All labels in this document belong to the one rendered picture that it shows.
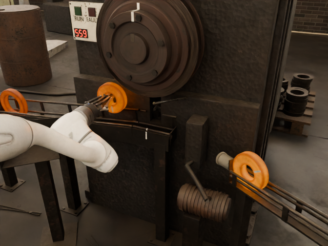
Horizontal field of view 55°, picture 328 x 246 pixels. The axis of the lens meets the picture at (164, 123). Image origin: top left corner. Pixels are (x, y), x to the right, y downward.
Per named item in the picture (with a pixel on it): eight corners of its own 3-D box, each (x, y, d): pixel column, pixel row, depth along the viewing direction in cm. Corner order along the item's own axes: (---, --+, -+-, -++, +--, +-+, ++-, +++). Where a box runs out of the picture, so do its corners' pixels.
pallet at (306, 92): (182, 111, 327) (184, 71, 306) (208, 85, 391) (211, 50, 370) (307, 137, 280) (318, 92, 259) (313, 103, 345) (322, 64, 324)
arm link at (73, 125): (64, 119, 135) (87, 139, 135) (38, 138, 123) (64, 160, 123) (73, 104, 128) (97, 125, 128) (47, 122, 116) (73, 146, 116)
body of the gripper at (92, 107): (79, 119, 140) (92, 110, 147) (95, 123, 137) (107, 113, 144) (76, 104, 136) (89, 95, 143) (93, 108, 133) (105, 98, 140)
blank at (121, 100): (97, 80, 154) (93, 83, 151) (124, 82, 147) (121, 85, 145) (104, 109, 161) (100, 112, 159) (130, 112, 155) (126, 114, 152)
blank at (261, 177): (246, 189, 128) (240, 192, 127) (233, 153, 129) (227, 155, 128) (275, 188, 115) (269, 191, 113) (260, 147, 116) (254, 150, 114)
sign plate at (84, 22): (76, 38, 161) (71, 1, 153) (119, 43, 152) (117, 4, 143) (73, 39, 159) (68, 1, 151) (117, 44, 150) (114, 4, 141)
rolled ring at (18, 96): (28, 118, 185) (32, 116, 188) (16, 89, 178) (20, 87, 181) (7, 119, 193) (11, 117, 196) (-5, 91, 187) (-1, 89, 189)
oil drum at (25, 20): (29, 69, 447) (14, 2, 404) (62, 74, 425) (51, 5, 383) (-7, 83, 399) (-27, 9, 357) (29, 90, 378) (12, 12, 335)
